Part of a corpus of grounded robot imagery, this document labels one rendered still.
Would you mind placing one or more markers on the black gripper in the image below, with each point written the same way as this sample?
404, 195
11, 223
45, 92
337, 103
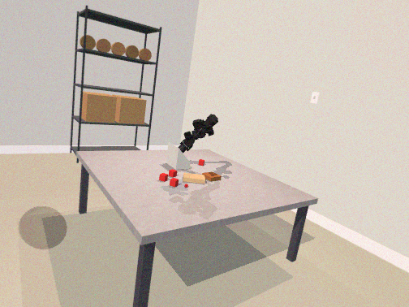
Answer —
198, 133

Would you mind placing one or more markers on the brown square block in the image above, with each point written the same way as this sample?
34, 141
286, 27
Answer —
211, 176

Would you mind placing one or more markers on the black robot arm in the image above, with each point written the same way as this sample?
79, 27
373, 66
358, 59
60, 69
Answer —
198, 123

